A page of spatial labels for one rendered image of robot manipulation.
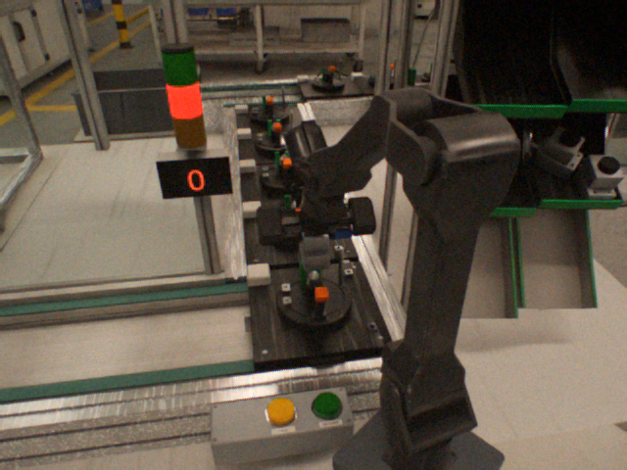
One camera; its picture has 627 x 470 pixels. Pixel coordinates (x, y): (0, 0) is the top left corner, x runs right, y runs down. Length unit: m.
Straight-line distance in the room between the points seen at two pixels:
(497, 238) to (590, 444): 0.37
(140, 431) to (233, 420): 0.16
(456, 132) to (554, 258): 0.65
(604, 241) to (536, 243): 0.92
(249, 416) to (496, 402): 0.44
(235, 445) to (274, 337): 0.20
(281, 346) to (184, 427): 0.20
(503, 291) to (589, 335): 0.29
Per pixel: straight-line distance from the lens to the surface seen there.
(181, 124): 0.80
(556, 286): 0.97
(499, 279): 0.91
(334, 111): 1.97
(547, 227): 0.98
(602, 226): 1.82
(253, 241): 1.07
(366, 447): 0.61
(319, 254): 0.79
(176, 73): 0.77
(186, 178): 0.83
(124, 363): 0.93
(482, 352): 1.02
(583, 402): 1.01
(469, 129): 0.36
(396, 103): 0.41
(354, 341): 0.83
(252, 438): 0.74
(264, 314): 0.88
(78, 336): 1.02
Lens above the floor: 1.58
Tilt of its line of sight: 34 degrees down
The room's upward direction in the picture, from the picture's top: straight up
